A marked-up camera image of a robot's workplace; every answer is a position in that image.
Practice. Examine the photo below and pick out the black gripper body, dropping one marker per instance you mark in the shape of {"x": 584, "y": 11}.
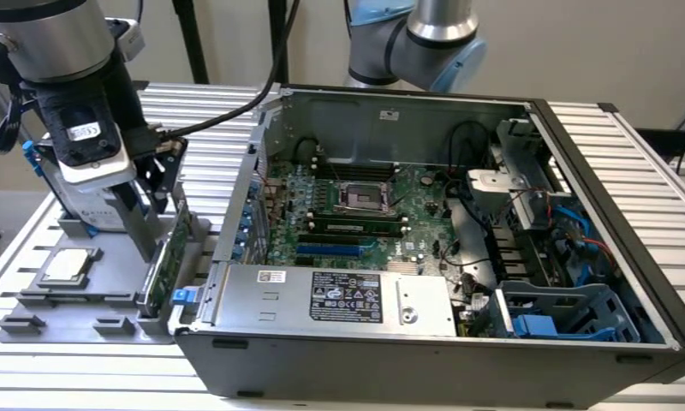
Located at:
{"x": 127, "y": 98}

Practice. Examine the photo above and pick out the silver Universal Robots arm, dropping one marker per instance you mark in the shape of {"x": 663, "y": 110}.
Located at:
{"x": 51, "y": 38}

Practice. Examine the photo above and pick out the hard disk with blue rails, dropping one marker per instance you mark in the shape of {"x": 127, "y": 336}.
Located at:
{"x": 100, "y": 214}

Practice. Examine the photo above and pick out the grey box on wrist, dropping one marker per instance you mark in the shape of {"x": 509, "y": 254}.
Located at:
{"x": 129, "y": 40}

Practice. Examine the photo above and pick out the green graphics card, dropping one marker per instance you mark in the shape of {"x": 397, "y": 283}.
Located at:
{"x": 168, "y": 257}

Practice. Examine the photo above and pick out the grey parts rack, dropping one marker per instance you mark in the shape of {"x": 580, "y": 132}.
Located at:
{"x": 113, "y": 274}

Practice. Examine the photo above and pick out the silver CPU chip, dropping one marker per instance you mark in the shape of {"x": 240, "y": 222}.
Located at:
{"x": 68, "y": 265}

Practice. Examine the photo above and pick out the blue case latch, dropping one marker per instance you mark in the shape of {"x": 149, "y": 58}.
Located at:
{"x": 183, "y": 297}

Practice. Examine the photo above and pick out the black RAM slot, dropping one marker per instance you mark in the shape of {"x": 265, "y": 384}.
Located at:
{"x": 355, "y": 175}
{"x": 356, "y": 167}

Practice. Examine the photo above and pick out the blue expansion slot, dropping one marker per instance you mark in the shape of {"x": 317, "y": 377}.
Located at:
{"x": 327, "y": 249}

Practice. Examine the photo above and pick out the CPU socket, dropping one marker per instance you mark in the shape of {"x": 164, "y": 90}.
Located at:
{"x": 364, "y": 197}

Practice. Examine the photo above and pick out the RAM stick with white label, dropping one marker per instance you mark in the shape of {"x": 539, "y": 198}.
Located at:
{"x": 356, "y": 225}

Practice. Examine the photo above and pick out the silver power supply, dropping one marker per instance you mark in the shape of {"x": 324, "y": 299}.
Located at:
{"x": 296, "y": 306}

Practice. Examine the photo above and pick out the green motherboard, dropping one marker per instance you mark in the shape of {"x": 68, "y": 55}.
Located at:
{"x": 416, "y": 222}

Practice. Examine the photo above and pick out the round coin battery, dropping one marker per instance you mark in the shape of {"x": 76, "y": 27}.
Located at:
{"x": 428, "y": 179}

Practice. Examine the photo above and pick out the silver chipset heatsink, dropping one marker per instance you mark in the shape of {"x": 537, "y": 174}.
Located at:
{"x": 405, "y": 268}

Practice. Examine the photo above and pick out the silver metal drive bay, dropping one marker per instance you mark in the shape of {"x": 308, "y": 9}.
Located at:
{"x": 520, "y": 162}

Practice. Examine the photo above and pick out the open black PC case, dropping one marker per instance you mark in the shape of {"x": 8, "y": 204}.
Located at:
{"x": 411, "y": 364}

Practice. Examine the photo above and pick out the blue plastic disk bay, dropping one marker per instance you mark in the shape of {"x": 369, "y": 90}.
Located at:
{"x": 560, "y": 308}

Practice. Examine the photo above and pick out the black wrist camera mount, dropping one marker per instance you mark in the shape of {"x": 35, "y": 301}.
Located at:
{"x": 73, "y": 111}

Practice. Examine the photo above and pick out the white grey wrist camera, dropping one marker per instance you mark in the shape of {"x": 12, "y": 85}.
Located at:
{"x": 97, "y": 171}

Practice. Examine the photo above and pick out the aluminium frame with black mat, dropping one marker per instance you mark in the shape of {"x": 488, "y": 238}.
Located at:
{"x": 671, "y": 141}

